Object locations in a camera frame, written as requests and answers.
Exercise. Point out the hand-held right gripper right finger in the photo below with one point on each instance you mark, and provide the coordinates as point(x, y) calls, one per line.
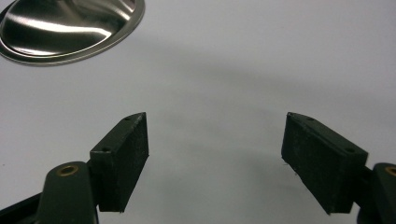
point(323, 165)

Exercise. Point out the stainless steel plate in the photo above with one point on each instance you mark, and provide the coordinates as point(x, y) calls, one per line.
point(62, 29)

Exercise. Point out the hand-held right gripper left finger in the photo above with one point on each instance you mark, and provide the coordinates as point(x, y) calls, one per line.
point(120, 165)

